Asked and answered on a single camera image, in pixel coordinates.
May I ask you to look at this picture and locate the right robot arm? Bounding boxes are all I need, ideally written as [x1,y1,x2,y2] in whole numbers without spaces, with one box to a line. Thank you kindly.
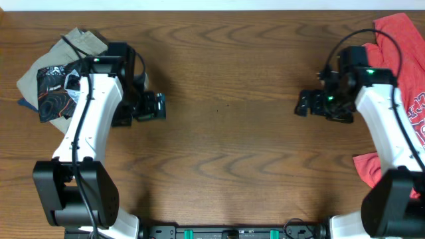
[295,46,424,238]

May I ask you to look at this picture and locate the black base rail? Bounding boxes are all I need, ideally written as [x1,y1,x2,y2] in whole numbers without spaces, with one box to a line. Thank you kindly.
[64,225,333,239]

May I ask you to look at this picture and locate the black printed sports jersey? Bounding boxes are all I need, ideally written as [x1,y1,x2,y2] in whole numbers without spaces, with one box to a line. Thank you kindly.
[37,62,82,123]

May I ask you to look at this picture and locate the folded khaki trousers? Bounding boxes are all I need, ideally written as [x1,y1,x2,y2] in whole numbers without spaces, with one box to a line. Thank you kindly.
[17,27,110,134]

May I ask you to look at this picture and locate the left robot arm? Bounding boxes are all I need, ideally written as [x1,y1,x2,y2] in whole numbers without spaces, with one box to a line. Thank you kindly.
[33,42,166,238]

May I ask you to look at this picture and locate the red t-shirt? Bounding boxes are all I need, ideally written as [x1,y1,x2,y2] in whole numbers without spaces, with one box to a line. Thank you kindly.
[352,13,425,199]

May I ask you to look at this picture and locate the folded navy garment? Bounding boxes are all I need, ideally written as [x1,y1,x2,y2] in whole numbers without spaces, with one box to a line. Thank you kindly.
[17,98,39,113]

